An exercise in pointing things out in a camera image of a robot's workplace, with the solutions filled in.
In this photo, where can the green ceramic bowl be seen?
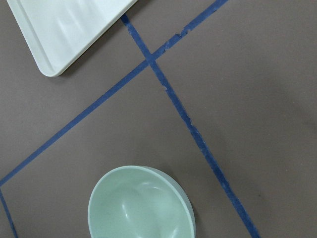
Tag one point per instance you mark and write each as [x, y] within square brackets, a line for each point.
[139, 202]

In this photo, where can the cream bear tray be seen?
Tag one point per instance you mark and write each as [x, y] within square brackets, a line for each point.
[58, 32]

